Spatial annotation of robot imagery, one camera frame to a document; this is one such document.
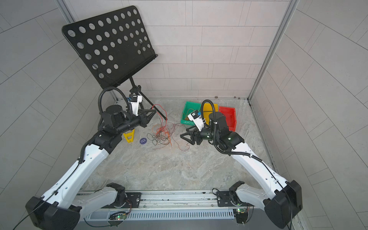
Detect green plastic bin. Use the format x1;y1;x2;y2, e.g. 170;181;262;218
181;102;201;126

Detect aluminium mounting rail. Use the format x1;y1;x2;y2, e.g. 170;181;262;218
57;188;297;213

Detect red cable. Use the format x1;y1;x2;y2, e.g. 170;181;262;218
151;104;191;152

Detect right green circuit board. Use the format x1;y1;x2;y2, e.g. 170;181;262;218
233;209;249;224

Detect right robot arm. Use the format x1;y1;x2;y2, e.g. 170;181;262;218
180;99;303;230

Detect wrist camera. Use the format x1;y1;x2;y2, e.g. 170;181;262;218
186;110;205;131
129;94;142;116

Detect green circuit board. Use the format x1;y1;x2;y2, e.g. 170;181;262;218
233;209;249;224
109;211;129;221

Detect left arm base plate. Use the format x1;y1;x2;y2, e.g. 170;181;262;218
112;192;142;209

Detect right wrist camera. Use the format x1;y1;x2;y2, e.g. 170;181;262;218
186;110;205;131

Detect yellow plastic bin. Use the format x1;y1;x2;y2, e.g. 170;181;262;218
200;99;219;127

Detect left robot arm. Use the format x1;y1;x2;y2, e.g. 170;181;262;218
25;87;157;230

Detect red plastic bin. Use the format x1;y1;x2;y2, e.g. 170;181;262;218
219;106;237;132

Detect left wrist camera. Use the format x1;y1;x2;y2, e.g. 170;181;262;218
129;94;142;116

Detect black perforated music stand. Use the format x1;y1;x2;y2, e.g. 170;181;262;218
61;5;168;121

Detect left green circuit board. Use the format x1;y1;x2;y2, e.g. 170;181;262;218
109;211;129;221

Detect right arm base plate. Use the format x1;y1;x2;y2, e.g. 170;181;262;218
214;191;253;209

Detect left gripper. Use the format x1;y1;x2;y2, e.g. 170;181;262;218
114;109;156;135

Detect yellow triangular plastic block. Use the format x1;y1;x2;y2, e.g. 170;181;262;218
123;129;135;143

